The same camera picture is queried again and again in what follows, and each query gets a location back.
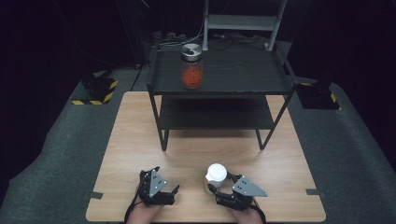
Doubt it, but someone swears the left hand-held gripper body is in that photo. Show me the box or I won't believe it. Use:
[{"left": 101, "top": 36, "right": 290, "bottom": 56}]
[{"left": 136, "top": 168, "right": 176, "bottom": 206}]

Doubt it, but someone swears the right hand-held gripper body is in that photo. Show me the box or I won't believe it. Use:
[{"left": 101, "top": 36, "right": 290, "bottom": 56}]
[{"left": 215, "top": 175, "right": 269, "bottom": 212}]

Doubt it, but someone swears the white plastic cup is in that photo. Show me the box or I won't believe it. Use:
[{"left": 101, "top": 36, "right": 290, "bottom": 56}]
[{"left": 204, "top": 162, "right": 229, "bottom": 194}]

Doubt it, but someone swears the black two-tier shelf rack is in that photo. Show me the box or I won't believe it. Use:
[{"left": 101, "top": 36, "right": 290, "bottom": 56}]
[{"left": 146, "top": 41, "right": 301, "bottom": 153}]

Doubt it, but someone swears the glass jar with metal lid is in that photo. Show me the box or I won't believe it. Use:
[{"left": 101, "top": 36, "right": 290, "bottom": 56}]
[{"left": 179, "top": 43, "right": 205, "bottom": 91}]

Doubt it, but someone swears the person's right hand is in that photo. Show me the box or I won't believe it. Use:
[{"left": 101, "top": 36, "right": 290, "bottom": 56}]
[{"left": 228, "top": 203, "right": 265, "bottom": 224}]

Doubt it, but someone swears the person's left hand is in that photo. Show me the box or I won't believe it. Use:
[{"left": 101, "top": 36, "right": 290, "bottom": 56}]
[{"left": 125, "top": 199, "right": 165, "bottom": 224}]

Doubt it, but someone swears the grey tape piece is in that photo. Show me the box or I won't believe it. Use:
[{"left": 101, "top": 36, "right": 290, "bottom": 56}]
[
  {"left": 83, "top": 189, "right": 105, "bottom": 201},
  {"left": 305, "top": 188, "right": 327, "bottom": 199}
]

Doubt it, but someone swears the black stand base striped edge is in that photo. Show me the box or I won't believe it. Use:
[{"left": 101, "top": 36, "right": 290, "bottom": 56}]
[
  {"left": 295, "top": 81, "right": 341, "bottom": 111},
  {"left": 70, "top": 72, "right": 120, "bottom": 106}
]

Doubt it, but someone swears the black power strip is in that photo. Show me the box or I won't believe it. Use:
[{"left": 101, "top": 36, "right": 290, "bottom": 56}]
[{"left": 151, "top": 30, "right": 189, "bottom": 45}]

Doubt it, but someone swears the black wrist strap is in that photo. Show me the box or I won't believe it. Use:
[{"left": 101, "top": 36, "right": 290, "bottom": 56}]
[
  {"left": 250, "top": 199, "right": 268, "bottom": 224},
  {"left": 123, "top": 186, "right": 142, "bottom": 224}
]

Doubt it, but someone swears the thin black floor cable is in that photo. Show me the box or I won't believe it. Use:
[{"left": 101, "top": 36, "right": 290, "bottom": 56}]
[{"left": 130, "top": 61, "right": 145, "bottom": 92}]

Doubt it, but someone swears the white cable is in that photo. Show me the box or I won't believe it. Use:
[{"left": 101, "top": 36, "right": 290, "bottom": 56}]
[{"left": 159, "top": 17, "right": 207, "bottom": 49}]

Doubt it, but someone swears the black cable bundle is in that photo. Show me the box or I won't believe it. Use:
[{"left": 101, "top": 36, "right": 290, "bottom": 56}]
[{"left": 207, "top": 32, "right": 269, "bottom": 51}]

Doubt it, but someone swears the grey metal stand frame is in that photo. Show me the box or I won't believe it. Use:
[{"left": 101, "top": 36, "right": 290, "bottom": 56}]
[{"left": 201, "top": 0, "right": 289, "bottom": 52}]

